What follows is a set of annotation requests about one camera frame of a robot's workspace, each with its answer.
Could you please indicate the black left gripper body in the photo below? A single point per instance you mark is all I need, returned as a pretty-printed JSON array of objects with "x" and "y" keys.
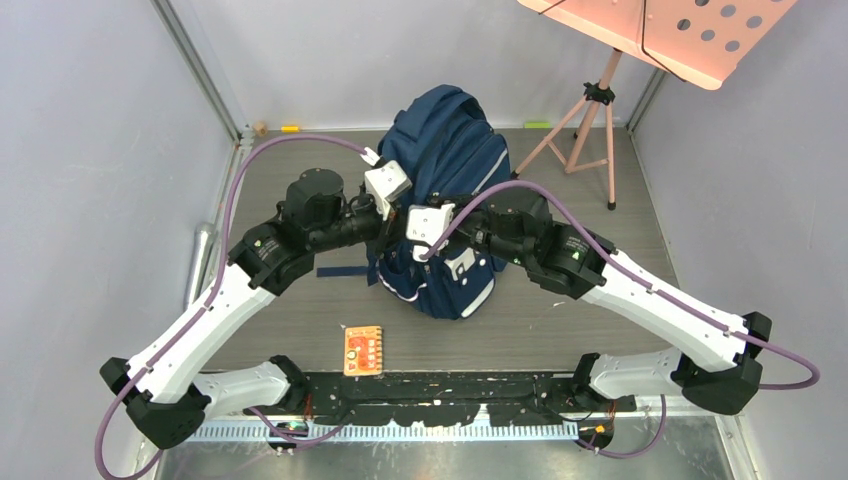
[{"x": 388, "y": 227}]

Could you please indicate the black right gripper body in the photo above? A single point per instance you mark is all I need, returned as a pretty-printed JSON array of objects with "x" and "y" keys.
[{"x": 475, "y": 232}]

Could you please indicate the navy blue backpack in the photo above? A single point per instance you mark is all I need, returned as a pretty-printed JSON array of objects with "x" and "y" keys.
[{"x": 449, "y": 151}]

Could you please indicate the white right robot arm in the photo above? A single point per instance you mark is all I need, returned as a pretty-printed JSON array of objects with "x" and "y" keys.
[{"x": 711, "y": 360}]

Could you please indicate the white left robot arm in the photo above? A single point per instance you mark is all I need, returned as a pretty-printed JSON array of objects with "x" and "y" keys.
[{"x": 166, "y": 395}]

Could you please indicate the orange spiral notepad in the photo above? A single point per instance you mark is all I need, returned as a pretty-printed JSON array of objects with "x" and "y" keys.
[{"x": 363, "y": 351}]

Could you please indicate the small wooden block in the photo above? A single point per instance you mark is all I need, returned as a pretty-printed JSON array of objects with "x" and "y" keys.
[{"x": 260, "y": 129}]

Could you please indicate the silver metal cylinder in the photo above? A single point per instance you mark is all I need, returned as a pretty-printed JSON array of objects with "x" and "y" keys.
[{"x": 204, "y": 238}]

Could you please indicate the pink music stand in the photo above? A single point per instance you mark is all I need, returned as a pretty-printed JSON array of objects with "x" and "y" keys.
[{"x": 698, "y": 42}]

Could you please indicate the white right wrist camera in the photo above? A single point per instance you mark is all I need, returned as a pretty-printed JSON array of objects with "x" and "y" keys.
[{"x": 424, "y": 227}]

